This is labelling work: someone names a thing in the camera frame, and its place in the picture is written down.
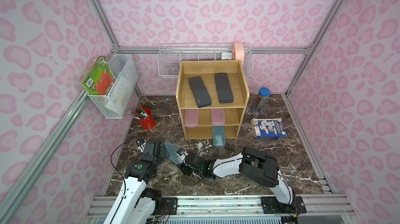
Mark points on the pink box in rack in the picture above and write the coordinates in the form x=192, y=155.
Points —
x=238, y=52

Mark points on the blue white box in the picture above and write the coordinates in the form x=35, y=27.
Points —
x=268, y=128

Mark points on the white mesh basket left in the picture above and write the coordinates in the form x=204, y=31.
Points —
x=120, y=64

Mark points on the red pen cup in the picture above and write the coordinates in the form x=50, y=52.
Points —
x=148, y=122

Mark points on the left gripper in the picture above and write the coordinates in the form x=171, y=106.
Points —
x=159, y=151

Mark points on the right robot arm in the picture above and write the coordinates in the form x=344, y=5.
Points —
x=256, y=165

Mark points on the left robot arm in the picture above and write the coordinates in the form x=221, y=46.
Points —
x=136, y=203

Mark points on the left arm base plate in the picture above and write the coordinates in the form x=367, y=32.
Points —
x=166, y=206

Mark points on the white paper in basket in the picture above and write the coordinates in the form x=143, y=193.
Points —
x=120, y=95

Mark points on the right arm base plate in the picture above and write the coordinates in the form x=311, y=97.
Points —
x=270, y=205

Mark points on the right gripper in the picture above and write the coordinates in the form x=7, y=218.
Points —
x=190, y=162

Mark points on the pink pencil case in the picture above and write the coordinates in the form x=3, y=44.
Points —
x=191, y=118
x=218, y=116

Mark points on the green red booklet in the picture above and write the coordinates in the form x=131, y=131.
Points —
x=99, y=79

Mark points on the black pencil case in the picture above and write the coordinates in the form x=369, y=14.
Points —
x=200, y=92
x=223, y=88

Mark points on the blue-lid pencil tube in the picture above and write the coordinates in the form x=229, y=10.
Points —
x=261, y=100

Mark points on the small white socket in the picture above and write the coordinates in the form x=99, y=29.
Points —
x=226, y=56

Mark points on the white wire rack back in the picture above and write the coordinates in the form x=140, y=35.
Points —
x=206, y=56

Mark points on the wooden three-tier shelf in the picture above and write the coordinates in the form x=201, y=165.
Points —
x=234, y=112

